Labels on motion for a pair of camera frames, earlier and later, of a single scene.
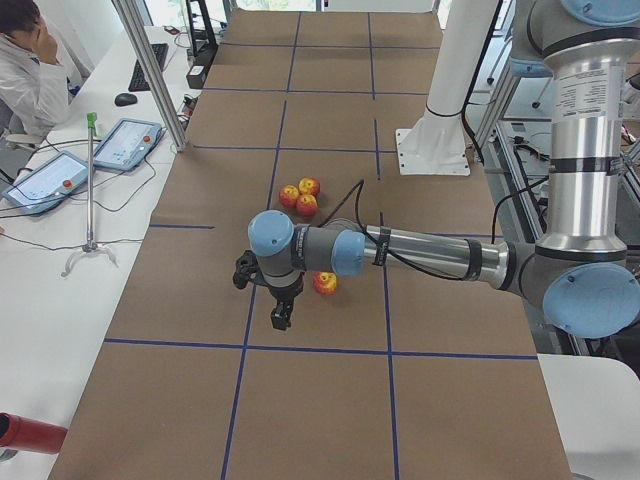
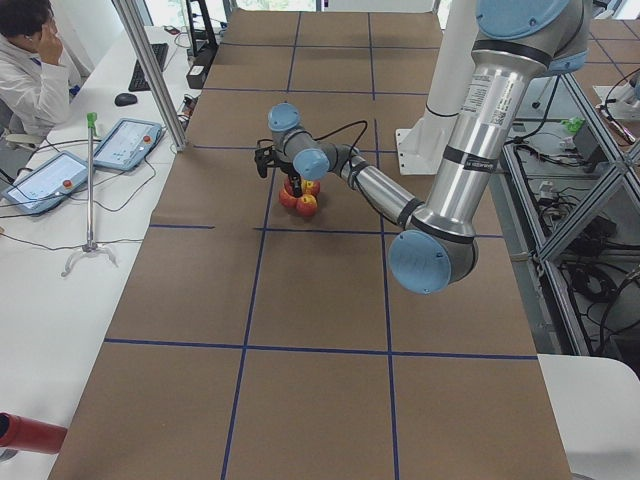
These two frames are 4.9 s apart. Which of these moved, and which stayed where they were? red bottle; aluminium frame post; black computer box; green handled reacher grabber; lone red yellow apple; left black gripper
Moved: left black gripper; lone red yellow apple
Stayed: black computer box; aluminium frame post; green handled reacher grabber; red bottle
